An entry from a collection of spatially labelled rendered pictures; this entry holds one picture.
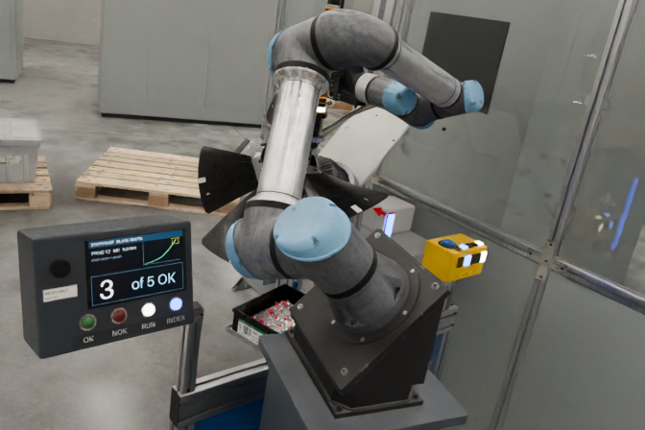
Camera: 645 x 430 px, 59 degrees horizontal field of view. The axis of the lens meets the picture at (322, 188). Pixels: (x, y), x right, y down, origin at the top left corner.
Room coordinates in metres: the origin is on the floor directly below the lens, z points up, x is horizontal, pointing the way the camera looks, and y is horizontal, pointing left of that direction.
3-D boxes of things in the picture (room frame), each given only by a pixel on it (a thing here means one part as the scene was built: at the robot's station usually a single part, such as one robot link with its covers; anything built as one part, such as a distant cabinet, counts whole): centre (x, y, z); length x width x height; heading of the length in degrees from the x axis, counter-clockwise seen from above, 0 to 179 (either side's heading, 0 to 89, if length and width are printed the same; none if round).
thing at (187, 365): (1.00, 0.21, 0.96); 0.03 x 0.03 x 0.20; 41
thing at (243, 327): (1.36, 0.05, 0.85); 0.22 x 0.17 x 0.07; 147
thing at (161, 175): (4.53, 1.27, 0.07); 1.20 x 1.00 x 0.15; 98
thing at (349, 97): (1.54, -0.02, 1.46); 0.12 x 0.08 x 0.09; 41
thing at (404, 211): (2.14, -0.26, 0.92); 0.17 x 0.16 x 0.11; 131
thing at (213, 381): (1.28, -0.11, 0.82); 0.90 x 0.04 x 0.08; 131
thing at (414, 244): (2.07, -0.29, 0.85); 0.36 x 0.24 x 0.03; 41
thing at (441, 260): (1.54, -0.41, 1.02); 0.16 x 0.10 x 0.11; 131
